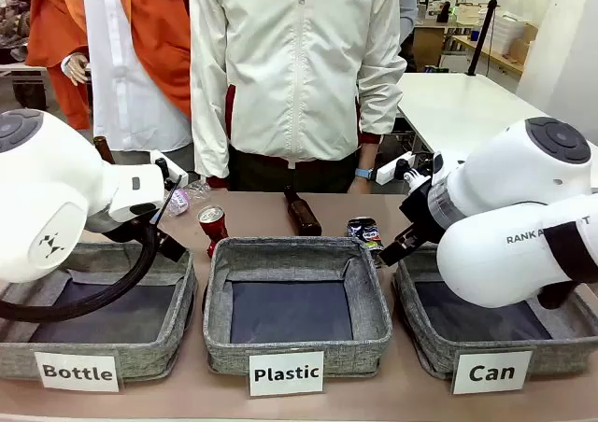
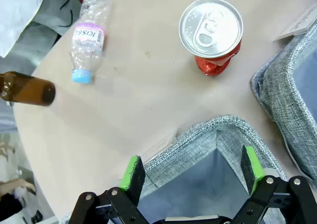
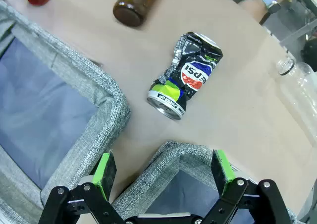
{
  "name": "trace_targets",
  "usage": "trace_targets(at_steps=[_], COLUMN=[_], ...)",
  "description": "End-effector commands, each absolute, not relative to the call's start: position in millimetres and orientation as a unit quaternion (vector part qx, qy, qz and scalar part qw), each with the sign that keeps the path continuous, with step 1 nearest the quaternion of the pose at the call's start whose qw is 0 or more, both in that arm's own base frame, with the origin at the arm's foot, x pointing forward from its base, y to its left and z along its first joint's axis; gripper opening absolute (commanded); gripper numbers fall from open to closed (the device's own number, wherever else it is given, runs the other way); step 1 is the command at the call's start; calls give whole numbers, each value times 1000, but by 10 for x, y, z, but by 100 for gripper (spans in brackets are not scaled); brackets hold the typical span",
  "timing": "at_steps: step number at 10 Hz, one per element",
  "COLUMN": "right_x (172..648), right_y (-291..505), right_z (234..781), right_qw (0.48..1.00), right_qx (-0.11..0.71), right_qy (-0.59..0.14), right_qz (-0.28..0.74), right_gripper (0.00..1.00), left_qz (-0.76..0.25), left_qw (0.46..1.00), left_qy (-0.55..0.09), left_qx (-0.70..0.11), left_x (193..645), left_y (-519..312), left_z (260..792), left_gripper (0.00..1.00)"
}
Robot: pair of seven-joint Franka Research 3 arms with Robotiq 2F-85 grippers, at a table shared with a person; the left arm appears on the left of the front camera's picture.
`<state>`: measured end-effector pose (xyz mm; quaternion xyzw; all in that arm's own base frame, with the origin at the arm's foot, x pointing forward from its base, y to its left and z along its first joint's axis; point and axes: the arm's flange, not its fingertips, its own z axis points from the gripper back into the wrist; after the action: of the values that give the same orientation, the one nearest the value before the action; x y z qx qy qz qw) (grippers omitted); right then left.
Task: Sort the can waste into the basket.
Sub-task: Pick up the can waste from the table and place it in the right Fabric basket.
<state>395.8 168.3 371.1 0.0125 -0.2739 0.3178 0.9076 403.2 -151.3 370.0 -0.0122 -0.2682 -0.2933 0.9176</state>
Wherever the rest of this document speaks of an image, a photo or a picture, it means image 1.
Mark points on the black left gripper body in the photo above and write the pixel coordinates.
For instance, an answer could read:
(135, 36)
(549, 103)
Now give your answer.
(126, 231)

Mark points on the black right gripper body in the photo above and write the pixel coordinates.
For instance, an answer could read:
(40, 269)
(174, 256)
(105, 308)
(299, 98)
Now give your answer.
(420, 212)

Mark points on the red crushed drink can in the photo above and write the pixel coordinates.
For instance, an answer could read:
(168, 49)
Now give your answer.
(214, 226)

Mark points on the brown glass bottle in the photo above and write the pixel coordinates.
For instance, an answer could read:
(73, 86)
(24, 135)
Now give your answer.
(103, 149)
(303, 214)

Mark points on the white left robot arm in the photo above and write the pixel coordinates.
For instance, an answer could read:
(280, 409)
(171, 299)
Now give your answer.
(46, 184)

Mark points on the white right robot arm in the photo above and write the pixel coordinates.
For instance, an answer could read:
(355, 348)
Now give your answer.
(514, 184)

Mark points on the black crushed drink can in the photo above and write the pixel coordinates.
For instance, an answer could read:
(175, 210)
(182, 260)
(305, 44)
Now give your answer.
(366, 233)

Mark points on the grey fabric basket labelled Plastic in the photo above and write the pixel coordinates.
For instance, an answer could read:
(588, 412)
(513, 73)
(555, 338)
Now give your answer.
(289, 249)

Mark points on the grey fabric basket labelled Bottle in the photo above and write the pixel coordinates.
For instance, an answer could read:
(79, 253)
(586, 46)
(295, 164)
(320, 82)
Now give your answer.
(140, 361)

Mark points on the white Can label card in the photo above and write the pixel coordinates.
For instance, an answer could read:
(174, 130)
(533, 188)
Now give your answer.
(491, 372)

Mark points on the grey fabric basket labelled Can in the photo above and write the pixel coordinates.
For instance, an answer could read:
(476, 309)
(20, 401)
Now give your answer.
(560, 352)

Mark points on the person's left hand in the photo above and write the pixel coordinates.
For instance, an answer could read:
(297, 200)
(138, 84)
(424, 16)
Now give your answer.
(360, 186)

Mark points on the small pink-label plastic bottle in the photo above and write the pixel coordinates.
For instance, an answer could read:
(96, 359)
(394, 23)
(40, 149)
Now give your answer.
(180, 203)

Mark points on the blue wrist watch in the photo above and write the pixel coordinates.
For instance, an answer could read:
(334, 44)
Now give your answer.
(364, 173)

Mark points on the white background table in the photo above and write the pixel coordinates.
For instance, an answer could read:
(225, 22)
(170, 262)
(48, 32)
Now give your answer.
(458, 104)

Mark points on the white Bottle label card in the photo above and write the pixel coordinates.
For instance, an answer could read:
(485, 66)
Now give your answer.
(77, 371)

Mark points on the white Plastic label card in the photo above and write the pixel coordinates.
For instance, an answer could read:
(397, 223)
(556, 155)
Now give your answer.
(286, 374)

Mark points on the wooden background desk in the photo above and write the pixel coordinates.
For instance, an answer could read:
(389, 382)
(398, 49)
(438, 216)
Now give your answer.
(486, 51)

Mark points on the person in white jacket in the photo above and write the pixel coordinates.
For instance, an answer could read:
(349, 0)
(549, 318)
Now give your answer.
(289, 67)

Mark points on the brown cardboard box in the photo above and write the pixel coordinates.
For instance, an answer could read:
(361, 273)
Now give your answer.
(523, 44)

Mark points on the black tripod pole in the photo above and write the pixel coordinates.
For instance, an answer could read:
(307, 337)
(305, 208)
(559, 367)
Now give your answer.
(485, 20)

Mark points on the stack of white containers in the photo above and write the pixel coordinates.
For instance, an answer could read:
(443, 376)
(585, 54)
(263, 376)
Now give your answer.
(507, 25)

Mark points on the background person in grey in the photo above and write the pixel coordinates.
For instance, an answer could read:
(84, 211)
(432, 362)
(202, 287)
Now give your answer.
(408, 6)

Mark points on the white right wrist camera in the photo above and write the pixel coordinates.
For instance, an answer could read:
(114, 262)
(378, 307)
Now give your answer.
(388, 172)

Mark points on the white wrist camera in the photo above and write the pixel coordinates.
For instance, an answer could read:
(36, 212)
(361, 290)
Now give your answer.
(388, 172)
(175, 175)

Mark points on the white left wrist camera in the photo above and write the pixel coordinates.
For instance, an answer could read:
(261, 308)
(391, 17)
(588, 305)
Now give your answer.
(175, 175)

